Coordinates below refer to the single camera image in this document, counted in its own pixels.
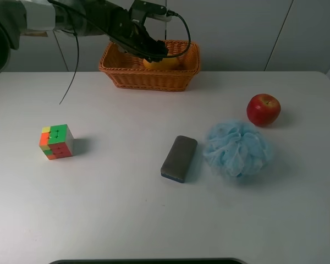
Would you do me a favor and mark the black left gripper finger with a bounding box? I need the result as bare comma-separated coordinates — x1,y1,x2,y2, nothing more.
120,42,163,62

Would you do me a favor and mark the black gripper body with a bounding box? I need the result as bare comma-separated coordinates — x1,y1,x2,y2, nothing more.
107,7,149,46

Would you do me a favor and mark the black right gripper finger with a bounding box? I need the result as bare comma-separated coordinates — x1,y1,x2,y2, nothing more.
140,34,168,56

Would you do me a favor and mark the yellow orange mango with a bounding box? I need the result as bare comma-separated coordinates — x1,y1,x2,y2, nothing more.
143,58,180,70

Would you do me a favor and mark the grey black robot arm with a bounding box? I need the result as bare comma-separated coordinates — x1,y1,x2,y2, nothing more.
0,1,168,73

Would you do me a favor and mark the orange wicker basket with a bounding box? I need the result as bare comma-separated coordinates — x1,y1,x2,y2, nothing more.
99,42,201,92

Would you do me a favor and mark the colourful puzzle cube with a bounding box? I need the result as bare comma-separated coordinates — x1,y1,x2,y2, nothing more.
39,124,74,160

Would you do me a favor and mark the grey blue eraser block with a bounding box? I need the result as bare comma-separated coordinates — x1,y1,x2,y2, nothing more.
160,135,198,183

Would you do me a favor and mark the red apple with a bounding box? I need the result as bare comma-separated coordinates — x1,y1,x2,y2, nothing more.
246,93,281,127

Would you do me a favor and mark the light blue bath pouf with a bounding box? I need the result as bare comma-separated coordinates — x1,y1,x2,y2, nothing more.
203,121,273,179

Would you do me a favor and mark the black cable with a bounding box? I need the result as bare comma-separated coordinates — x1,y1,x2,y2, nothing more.
59,0,192,106

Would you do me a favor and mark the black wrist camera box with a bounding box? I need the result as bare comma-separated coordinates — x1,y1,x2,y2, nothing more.
129,0,172,22

